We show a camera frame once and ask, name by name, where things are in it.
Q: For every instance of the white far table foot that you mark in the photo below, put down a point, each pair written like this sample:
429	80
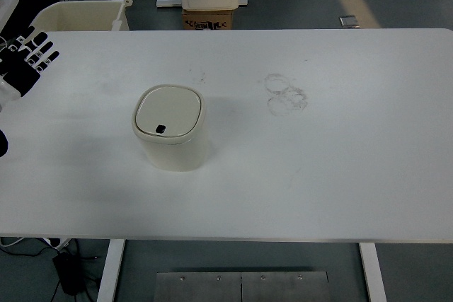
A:
201	5

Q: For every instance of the white table leg left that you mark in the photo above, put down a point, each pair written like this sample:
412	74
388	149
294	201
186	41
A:
111	270

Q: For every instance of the cream desktop trash can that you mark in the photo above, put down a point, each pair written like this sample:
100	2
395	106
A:
169	121

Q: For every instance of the brown cardboard box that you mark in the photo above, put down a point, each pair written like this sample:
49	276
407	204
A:
207	20

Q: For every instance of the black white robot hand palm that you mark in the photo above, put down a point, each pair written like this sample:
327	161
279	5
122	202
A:
17	72

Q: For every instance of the white table leg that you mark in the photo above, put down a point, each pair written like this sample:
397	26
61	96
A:
372	272
111	270

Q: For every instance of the white table leg right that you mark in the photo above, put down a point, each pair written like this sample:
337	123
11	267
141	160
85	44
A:
372	272

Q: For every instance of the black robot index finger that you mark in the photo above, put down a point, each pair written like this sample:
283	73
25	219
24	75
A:
43	65

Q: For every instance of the cream plastic storage bin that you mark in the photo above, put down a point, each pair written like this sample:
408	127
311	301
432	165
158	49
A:
106	15

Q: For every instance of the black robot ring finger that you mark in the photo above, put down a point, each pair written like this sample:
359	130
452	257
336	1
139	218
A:
31	46

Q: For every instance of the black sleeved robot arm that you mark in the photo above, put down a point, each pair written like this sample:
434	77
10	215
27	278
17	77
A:
3	144

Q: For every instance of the small grey floor device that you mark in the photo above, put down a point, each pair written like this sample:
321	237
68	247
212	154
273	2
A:
349	22

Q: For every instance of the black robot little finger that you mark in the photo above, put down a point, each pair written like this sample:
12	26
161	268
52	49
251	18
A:
17	42

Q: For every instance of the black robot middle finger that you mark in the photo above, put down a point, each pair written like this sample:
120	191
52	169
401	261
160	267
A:
35	57

